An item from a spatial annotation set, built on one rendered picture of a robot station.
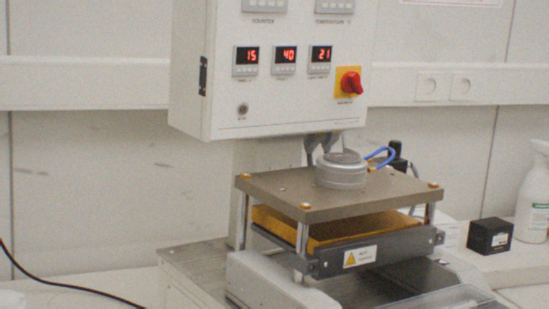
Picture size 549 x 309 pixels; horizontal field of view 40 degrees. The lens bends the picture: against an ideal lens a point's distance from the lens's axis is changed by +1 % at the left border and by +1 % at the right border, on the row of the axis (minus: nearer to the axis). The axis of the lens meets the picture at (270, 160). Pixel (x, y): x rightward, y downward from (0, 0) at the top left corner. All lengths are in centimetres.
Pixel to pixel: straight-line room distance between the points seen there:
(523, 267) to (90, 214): 97
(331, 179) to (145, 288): 62
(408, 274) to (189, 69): 48
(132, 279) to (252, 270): 59
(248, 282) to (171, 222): 63
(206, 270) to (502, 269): 77
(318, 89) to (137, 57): 48
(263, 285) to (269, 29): 39
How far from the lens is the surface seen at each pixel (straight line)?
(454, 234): 180
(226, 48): 113
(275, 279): 106
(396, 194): 113
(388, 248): 112
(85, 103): 153
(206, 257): 130
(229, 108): 115
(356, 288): 123
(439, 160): 198
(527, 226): 196
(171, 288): 130
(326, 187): 112
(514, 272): 180
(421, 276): 122
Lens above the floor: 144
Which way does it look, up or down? 15 degrees down
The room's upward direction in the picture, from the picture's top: 4 degrees clockwise
